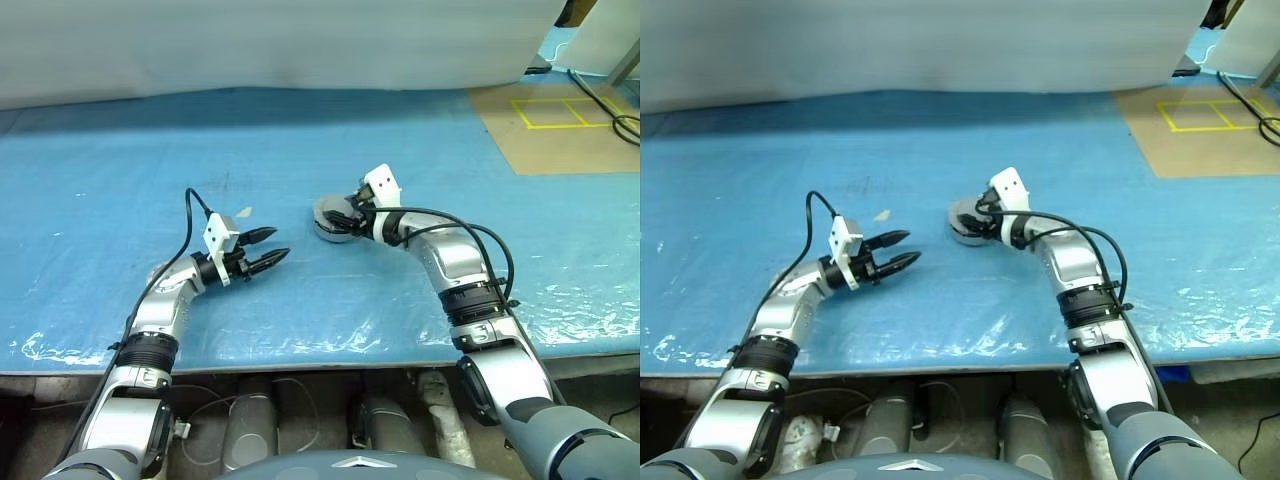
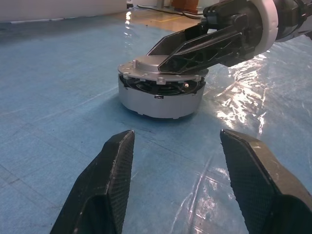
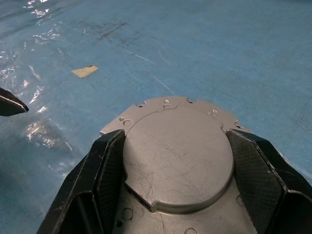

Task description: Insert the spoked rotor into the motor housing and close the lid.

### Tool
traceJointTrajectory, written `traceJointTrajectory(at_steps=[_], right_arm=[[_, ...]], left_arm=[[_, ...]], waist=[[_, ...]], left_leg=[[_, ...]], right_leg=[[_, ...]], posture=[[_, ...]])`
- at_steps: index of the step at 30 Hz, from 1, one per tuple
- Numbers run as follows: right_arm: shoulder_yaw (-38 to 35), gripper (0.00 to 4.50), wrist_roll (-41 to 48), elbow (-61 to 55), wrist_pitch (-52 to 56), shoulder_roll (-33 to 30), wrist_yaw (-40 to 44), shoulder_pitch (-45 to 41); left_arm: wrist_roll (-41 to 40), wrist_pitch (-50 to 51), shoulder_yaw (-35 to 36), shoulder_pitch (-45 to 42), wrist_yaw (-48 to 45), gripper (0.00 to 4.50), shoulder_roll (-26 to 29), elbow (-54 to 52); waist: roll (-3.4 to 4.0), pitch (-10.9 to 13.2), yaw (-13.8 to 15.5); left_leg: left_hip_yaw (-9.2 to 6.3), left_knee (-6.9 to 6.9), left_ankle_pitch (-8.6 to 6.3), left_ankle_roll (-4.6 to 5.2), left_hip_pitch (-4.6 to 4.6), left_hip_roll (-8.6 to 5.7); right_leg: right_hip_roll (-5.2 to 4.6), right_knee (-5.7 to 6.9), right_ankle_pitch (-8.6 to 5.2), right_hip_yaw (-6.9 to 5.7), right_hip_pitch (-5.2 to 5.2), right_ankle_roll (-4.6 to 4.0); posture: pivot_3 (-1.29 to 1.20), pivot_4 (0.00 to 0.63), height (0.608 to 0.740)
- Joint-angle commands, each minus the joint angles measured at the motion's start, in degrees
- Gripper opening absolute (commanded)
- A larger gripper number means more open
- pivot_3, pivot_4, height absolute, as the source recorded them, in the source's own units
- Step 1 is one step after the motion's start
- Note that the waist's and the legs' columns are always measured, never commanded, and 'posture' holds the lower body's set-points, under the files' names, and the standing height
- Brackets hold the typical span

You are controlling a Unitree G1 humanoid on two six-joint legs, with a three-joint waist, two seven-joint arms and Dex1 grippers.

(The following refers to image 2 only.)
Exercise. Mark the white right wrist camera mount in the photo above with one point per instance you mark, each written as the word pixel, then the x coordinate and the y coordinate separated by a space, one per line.
pixel 268 24

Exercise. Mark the grey metal frame leg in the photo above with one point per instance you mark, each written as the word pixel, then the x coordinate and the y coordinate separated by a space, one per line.
pixel 163 3

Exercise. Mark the silver motor housing copper windings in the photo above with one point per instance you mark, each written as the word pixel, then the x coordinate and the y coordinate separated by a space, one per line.
pixel 158 107

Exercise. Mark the silver spoked rotor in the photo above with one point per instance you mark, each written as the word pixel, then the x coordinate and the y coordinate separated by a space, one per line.
pixel 151 87

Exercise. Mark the blue plastic table cover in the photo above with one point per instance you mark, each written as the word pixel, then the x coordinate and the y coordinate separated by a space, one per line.
pixel 48 97

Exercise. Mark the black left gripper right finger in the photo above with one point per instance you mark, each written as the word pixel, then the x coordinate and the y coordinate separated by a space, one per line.
pixel 258 185

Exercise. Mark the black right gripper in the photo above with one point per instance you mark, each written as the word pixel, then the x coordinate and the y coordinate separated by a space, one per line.
pixel 251 29

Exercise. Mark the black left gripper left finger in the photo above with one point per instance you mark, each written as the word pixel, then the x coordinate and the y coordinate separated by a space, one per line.
pixel 102 185

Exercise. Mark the orange brown box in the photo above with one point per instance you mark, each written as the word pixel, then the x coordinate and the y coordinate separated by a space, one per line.
pixel 185 5

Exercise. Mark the brown cardboard floor mat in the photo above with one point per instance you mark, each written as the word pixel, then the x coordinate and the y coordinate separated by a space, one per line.
pixel 146 24

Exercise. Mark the silver round motor lid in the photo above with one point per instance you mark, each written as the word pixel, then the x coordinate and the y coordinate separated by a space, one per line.
pixel 146 63

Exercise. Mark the white curtain sheet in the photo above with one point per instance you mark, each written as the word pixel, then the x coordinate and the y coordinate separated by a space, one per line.
pixel 48 9

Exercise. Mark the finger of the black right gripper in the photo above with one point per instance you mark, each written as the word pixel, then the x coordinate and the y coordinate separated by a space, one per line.
pixel 175 64

